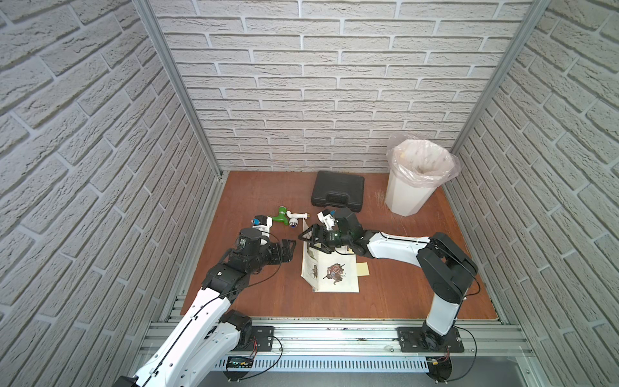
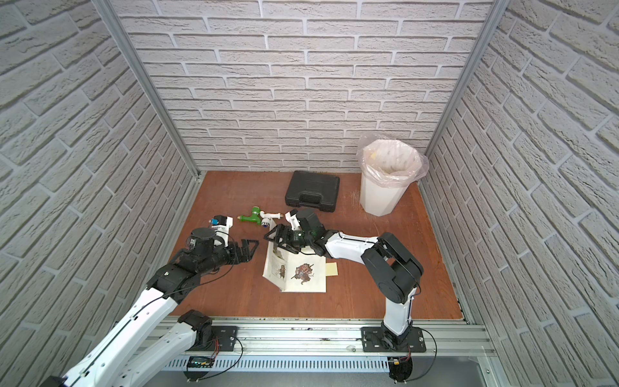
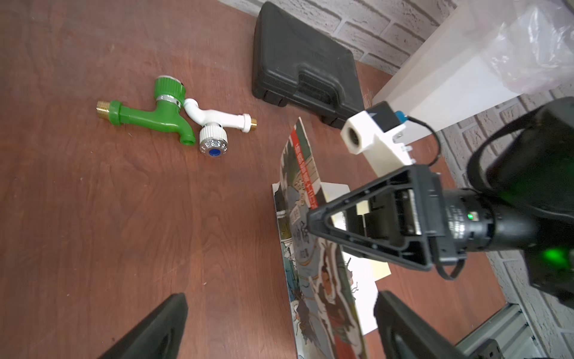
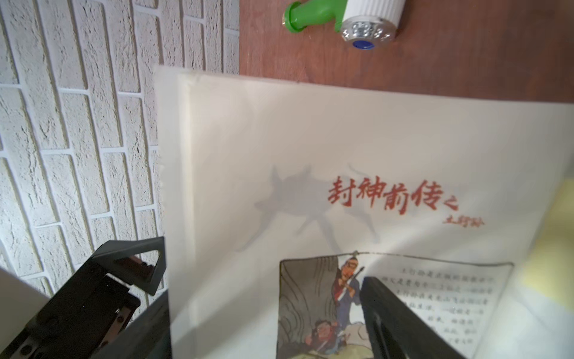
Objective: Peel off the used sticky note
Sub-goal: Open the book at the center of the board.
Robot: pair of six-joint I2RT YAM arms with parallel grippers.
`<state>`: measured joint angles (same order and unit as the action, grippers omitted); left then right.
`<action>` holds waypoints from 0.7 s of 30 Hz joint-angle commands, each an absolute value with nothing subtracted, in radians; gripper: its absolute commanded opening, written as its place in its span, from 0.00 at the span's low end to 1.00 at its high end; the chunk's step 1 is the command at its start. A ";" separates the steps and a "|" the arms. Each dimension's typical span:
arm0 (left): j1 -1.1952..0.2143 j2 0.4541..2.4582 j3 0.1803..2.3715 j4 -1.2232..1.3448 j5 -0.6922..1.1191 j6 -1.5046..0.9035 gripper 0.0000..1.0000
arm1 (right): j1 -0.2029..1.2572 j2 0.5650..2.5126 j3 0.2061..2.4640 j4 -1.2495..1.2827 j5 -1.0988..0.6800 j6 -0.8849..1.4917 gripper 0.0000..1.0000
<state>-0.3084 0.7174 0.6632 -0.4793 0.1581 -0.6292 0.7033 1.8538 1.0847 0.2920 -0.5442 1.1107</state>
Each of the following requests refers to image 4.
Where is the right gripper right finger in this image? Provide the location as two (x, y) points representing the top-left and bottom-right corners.
(360, 277), (463, 359)

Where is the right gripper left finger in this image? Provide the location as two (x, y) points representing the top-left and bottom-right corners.
(1, 236), (166, 358)

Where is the yellow sticky note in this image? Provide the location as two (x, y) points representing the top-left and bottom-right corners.
(522, 179), (573, 311)

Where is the illustrated comic book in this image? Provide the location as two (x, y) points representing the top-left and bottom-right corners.
(155, 67), (573, 358)

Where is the green white toy faucet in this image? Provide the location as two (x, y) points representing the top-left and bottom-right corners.
(283, 0), (406, 51)

